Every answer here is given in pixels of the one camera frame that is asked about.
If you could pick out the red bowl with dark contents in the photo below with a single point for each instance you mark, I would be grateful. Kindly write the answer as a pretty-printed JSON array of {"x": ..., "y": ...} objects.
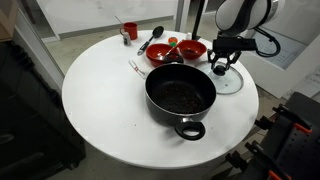
[{"x": 191, "y": 49}]

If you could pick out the glass lid with black knob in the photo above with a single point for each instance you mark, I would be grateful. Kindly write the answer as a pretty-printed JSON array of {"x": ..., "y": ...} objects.
[{"x": 226, "y": 81}]

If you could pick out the black clamp orange tip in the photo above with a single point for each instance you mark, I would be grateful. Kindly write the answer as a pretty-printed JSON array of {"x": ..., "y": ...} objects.
[
  {"x": 284, "y": 113},
  {"x": 275, "y": 172}
]

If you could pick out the orange and green small toy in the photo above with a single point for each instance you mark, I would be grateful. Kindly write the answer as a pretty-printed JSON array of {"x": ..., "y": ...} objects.
[{"x": 172, "y": 41}]

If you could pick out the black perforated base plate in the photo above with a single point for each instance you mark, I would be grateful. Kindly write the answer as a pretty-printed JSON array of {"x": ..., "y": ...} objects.
[{"x": 298, "y": 154}]

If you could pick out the small grey shaker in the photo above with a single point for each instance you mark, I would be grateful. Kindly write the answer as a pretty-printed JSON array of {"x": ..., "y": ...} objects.
[{"x": 126, "y": 39}]

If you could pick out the red bowl near pot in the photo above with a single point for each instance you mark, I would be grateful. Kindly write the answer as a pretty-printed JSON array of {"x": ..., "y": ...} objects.
[{"x": 156, "y": 52}]

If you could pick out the white peeler tool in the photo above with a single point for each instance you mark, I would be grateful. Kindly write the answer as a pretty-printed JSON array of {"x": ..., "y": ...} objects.
[{"x": 135, "y": 67}]

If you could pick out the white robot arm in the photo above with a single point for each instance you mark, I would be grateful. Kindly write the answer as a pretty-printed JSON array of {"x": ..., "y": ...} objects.
[{"x": 234, "y": 17}]

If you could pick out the small white bottle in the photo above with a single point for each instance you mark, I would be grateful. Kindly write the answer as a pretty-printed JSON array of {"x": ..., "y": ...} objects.
[{"x": 189, "y": 36}]

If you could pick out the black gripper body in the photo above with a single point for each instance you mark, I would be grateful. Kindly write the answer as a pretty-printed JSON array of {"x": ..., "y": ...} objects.
[{"x": 229, "y": 45}]

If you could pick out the black serving spoon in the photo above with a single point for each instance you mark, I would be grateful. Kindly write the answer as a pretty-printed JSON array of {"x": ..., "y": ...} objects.
[{"x": 156, "y": 33}]

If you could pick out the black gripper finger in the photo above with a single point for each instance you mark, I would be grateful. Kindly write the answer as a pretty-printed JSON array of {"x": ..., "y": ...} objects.
[
  {"x": 230, "y": 61},
  {"x": 212, "y": 58}
]

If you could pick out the black camera stand pole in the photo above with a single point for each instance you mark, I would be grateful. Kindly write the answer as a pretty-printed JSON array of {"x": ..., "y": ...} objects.
[{"x": 195, "y": 36}]

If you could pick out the black cooking pot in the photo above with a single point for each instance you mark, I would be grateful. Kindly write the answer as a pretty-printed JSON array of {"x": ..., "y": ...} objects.
[{"x": 180, "y": 95}]

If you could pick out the black clamp orange tip rear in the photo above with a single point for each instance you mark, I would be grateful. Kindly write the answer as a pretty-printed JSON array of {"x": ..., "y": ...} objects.
[{"x": 284, "y": 113}]

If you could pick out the red cup with straw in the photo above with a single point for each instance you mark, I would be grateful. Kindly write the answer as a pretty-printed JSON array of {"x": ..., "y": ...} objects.
[{"x": 130, "y": 27}]

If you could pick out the black clamp orange tip front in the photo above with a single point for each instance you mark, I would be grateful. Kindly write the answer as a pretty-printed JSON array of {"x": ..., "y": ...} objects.
[{"x": 275, "y": 172}]

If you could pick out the round white table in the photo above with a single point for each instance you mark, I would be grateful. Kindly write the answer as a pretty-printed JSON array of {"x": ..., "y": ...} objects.
[{"x": 104, "y": 99}]

